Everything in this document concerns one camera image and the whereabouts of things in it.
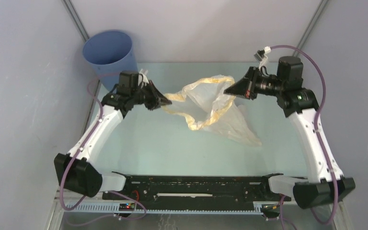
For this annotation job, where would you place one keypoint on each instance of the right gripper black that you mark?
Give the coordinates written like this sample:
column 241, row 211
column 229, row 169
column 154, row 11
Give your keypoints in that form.
column 242, row 87

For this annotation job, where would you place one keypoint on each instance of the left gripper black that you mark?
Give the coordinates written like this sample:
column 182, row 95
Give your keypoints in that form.
column 157, row 99

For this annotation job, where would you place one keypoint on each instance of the translucent yellowish trash bag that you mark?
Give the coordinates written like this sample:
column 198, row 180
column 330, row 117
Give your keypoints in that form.
column 204, row 106

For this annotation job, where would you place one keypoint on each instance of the blue plastic trash bin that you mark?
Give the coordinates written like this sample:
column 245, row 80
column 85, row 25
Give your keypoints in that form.
column 109, row 53

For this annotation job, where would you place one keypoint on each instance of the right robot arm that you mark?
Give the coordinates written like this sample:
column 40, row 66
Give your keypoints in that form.
column 325, row 183

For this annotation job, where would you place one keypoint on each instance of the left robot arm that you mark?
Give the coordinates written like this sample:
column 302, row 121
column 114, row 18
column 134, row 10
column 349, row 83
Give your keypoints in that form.
column 78, row 170

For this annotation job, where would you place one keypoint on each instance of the right corner metal profile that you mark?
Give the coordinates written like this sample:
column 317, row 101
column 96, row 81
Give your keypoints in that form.
column 321, row 8

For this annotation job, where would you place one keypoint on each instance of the corner metal profile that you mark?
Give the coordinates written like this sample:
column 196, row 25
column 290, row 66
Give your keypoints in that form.
column 321, row 8
column 70, row 8

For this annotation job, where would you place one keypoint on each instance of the small electronics board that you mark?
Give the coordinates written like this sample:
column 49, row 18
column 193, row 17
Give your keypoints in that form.
column 126, row 207

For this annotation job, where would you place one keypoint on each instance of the left corner metal profile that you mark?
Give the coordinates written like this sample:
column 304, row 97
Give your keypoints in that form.
column 70, row 8

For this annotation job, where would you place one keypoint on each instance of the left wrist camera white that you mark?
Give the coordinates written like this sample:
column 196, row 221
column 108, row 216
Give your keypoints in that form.
column 143, row 80

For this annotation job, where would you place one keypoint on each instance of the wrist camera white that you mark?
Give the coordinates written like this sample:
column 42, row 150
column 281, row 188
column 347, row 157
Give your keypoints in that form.
column 143, row 80
column 261, row 56

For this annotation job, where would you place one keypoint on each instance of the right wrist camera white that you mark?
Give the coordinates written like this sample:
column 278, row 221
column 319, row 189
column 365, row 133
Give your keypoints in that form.
column 261, row 56

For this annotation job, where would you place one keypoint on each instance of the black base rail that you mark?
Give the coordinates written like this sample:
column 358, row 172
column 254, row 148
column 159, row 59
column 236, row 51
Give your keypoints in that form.
column 200, row 192

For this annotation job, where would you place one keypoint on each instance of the white cable duct strip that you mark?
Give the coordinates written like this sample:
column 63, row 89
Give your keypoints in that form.
column 92, row 207

